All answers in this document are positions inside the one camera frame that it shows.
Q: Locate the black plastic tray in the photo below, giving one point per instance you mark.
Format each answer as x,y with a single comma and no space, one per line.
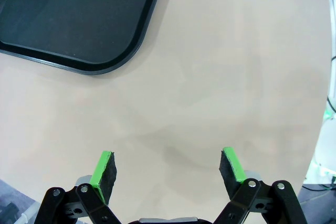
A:
68,19

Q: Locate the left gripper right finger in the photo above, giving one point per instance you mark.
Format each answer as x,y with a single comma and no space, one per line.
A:
232,171

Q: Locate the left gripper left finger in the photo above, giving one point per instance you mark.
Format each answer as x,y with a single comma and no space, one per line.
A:
103,174

